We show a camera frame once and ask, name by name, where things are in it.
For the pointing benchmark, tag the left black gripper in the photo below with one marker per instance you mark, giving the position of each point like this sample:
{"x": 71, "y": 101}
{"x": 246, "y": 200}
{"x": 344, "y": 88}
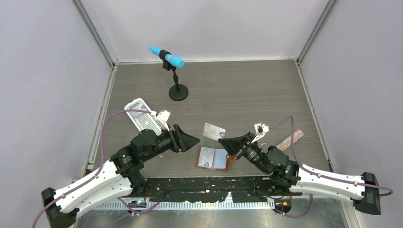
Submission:
{"x": 180, "y": 141}

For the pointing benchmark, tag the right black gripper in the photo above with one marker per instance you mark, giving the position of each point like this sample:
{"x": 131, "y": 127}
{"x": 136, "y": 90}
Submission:
{"x": 235, "y": 145}

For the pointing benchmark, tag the brown leather card holder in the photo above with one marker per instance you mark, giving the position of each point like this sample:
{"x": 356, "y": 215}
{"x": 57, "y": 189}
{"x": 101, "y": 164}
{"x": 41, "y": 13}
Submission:
{"x": 220, "y": 162}

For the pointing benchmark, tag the silver striped credit card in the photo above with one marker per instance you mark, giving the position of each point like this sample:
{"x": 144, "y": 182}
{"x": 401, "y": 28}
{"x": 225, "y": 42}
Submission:
{"x": 213, "y": 132}

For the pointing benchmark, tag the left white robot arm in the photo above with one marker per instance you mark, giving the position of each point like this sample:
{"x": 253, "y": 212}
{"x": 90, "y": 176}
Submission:
{"x": 117, "y": 177}

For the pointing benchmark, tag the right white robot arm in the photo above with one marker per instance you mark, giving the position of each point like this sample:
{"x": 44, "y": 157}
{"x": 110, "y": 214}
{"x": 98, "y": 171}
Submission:
{"x": 291, "y": 177}

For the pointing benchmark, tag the VIP card in holder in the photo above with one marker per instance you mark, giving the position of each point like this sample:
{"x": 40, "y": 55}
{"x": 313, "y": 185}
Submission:
{"x": 206, "y": 157}

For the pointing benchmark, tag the white perforated plastic basket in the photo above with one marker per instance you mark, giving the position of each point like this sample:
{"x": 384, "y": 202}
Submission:
{"x": 143, "y": 117}

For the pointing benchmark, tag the black microphone stand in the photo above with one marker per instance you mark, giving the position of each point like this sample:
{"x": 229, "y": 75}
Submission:
{"x": 177, "y": 92}

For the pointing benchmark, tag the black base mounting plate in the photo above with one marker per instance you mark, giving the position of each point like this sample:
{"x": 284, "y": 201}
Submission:
{"x": 211, "y": 189}

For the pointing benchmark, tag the pink glitter stick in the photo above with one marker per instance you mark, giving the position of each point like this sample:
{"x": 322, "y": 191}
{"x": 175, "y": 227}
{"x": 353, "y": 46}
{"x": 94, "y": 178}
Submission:
{"x": 286, "y": 143}

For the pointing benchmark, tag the blue toy microphone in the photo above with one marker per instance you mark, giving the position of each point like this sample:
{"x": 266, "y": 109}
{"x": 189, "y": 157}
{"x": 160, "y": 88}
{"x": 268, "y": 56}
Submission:
{"x": 168, "y": 59}

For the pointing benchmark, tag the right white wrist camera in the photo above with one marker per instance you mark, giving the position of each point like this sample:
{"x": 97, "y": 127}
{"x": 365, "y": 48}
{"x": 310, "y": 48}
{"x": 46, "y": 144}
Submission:
{"x": 260, "y": 131}

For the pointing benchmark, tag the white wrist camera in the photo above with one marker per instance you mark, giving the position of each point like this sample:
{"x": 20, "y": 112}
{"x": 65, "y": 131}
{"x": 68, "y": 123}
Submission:
{"x": 260, "y": 131}
{"x": 161, "y": 118}

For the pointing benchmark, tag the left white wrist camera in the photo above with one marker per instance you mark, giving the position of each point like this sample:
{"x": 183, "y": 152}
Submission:
{"x": 161, "y": 118}

